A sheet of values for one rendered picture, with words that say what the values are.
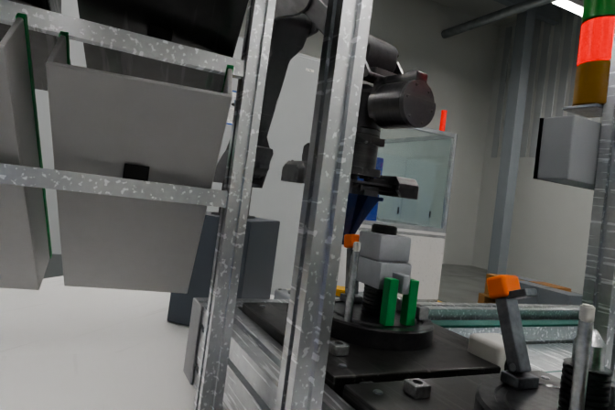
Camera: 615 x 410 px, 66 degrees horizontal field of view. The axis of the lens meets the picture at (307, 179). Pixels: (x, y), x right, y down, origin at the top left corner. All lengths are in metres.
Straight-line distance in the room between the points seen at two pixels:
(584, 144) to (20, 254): 0.58
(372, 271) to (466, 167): 10.76
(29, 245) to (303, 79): 3.51
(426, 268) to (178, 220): 4.93
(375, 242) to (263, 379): 0.20
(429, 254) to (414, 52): 6.05
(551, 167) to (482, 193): 10.97
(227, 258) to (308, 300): 0.17
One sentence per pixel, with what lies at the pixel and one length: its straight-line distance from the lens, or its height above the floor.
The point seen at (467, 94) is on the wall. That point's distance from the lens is 11.40.
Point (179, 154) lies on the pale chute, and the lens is 0.41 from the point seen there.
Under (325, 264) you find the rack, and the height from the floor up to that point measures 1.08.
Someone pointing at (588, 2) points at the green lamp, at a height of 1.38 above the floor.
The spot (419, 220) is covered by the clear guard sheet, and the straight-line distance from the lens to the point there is 5.21.
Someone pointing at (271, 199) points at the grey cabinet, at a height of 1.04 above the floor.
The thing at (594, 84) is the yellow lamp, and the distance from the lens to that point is 0.63.
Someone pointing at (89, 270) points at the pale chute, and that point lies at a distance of 0.55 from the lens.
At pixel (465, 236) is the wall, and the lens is 11.40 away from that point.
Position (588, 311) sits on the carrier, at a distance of 0.33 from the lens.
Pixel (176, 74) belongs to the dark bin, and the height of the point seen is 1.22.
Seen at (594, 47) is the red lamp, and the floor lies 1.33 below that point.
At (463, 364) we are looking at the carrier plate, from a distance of 0.53.
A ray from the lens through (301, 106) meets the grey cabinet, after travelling 3.87.
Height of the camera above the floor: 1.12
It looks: 2 degrees up
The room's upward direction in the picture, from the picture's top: 7 degrees clockwise
